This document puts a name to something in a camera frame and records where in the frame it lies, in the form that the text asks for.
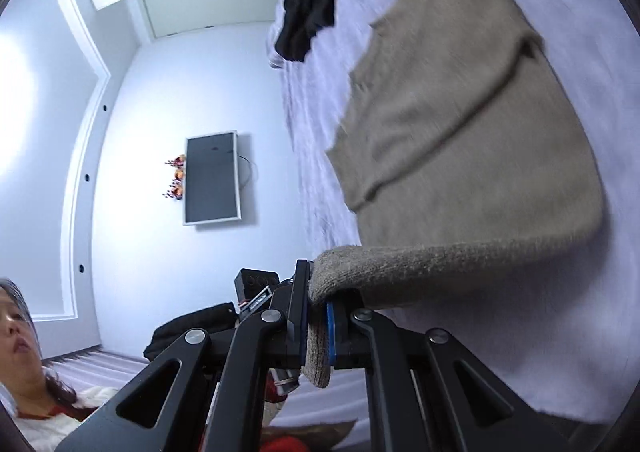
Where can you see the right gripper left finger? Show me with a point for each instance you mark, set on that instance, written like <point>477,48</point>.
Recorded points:
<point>205,391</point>

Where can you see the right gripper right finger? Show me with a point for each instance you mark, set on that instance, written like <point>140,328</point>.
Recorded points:
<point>427,391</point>

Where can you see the taupe knit sweater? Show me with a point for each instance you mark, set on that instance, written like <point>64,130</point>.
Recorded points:
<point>460,155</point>

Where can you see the lavender embossed bedspread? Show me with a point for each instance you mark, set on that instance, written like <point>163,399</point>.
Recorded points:
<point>563,332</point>

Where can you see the person's torso white top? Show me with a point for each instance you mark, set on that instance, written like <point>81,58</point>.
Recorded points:
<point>66,410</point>

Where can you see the person's head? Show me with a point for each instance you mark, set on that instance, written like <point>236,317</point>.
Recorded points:
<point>20,358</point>

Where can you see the wall mounted television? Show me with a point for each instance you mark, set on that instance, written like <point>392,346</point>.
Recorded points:
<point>211,185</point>

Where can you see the red flower wall decoration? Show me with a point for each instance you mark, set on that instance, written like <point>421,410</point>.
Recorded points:
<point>176,188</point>

